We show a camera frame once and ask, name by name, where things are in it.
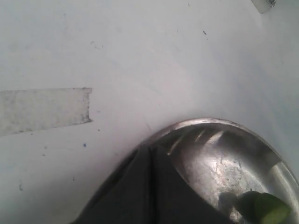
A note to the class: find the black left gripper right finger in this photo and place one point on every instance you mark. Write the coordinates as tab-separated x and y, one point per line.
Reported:
175	201

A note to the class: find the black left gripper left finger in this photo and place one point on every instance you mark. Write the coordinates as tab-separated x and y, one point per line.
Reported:
124	198

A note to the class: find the round steel plate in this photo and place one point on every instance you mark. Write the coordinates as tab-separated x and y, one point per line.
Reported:
221	160

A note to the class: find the green cucumber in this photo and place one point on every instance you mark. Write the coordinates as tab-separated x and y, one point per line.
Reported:
262	208

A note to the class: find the clear tape strip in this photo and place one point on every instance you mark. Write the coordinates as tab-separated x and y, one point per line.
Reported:
33	110

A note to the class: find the chrome wire utensil holder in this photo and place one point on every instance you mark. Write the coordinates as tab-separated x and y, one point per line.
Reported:
263	5

